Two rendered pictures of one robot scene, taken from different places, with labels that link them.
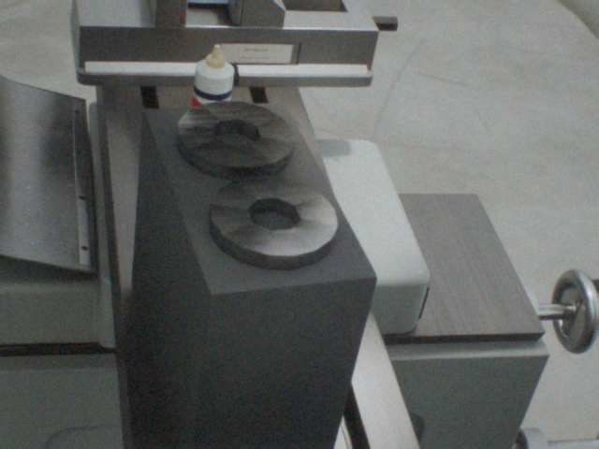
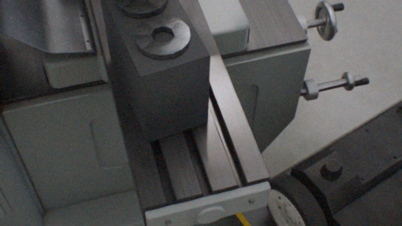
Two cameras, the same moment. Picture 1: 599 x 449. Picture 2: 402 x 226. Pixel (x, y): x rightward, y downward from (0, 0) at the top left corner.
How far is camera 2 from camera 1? 22 cm
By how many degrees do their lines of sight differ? 15
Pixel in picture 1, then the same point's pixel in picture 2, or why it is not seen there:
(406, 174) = not seen: outside the picture
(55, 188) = (69, 14)
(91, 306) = (96, 65)
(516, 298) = (293, 24)
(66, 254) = (80, 46)
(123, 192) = (99, 14)
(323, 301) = (189, 69)
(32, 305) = (70, 70)
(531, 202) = not seen: outside the picture
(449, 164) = not seen: outside the picture
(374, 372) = (222, 83)
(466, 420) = (277, 82)
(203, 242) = (134, 52)
